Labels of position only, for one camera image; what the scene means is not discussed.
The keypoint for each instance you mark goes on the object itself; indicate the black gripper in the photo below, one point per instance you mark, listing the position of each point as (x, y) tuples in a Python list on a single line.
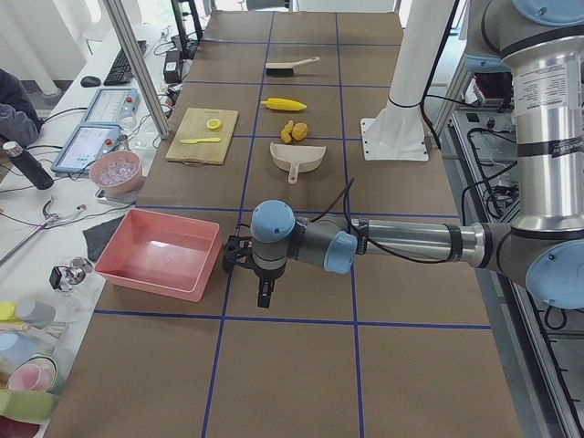
[(264, 276)]

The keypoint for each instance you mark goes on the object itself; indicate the beige plastic dustpan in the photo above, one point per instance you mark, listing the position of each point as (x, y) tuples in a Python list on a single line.
[(295, 159)]

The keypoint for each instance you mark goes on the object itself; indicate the tan toy ginger root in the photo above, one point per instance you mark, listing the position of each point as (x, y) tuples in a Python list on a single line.
[(286, 132)]

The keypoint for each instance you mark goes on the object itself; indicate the yellow toy corn cob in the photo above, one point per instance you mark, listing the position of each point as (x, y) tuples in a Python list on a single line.
[(283, 104)]

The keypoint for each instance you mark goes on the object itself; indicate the beige hand brush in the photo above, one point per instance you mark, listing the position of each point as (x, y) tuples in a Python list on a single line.
[(287, 69)]

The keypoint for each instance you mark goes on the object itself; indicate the brown toy potato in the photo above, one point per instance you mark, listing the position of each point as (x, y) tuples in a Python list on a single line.
[(299, 131)]

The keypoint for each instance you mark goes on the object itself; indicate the pink plastic bin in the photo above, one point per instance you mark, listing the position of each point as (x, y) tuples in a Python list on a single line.
[(162, 254)]

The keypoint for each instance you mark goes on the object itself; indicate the yellow toy knife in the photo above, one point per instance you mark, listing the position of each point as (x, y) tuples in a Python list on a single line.
[(201, 140)]

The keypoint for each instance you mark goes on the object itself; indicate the bamboo cutting board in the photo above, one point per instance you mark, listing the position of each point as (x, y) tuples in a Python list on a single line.
[(193, 126)]

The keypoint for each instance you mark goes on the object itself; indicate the yellow toy lemon slice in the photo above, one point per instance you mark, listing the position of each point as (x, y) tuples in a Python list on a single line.
[(213, 124)]

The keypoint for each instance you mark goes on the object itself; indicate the dark grey cloth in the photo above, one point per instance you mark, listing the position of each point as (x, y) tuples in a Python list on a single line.
[(97, 237)]

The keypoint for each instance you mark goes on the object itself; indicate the pink bowl with pieces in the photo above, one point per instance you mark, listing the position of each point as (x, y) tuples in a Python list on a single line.
[(117, 172)]

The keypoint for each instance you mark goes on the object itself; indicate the lower teach pendant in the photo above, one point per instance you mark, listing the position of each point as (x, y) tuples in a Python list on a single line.
[(87, 143)]

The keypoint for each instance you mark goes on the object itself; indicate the teach pendant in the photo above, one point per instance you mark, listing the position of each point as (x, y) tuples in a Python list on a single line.
[(111, 105), (87, 143)]

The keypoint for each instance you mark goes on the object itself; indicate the black power adapter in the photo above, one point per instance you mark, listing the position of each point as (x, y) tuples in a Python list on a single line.
[(173, 67)]

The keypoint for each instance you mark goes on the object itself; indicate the upper teach pendant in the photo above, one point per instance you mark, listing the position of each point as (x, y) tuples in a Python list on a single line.
[(111, 105)]

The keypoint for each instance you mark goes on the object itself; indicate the stack of coloured cups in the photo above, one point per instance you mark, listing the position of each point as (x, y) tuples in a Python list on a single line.
[(29, 377)]

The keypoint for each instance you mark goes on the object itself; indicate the black water bottle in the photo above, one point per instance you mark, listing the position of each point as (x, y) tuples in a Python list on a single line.
[(27, 164)]

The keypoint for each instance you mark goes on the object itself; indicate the black keyboard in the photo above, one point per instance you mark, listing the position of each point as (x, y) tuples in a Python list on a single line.
[(120, 71)]

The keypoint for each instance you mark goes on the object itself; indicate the black computer mouse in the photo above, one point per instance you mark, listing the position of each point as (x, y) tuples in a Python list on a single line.
[(90, 82)]

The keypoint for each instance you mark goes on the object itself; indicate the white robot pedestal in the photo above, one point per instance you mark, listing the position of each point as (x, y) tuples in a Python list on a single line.
[(397, 132)]

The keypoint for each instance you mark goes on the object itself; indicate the aluminium frame post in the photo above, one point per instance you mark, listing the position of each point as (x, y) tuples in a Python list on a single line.
[(128, 42)]

